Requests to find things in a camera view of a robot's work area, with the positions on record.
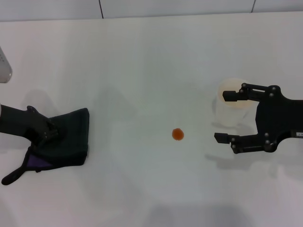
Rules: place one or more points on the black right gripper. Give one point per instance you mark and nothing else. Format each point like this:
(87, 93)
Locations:
(277, 118)

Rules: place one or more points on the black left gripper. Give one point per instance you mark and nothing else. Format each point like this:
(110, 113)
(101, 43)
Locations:
(16, 123)

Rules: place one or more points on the white paper cup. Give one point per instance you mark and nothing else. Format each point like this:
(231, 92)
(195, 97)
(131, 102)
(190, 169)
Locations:
(227, 113)

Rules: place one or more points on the dark blue rag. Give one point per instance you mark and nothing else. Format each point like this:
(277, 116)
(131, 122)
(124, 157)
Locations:
(71, 137)

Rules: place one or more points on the small orange ball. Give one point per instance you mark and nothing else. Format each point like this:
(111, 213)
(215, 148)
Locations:
(177, 134)

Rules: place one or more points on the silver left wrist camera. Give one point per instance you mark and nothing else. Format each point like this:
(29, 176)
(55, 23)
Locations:
(3, 68)

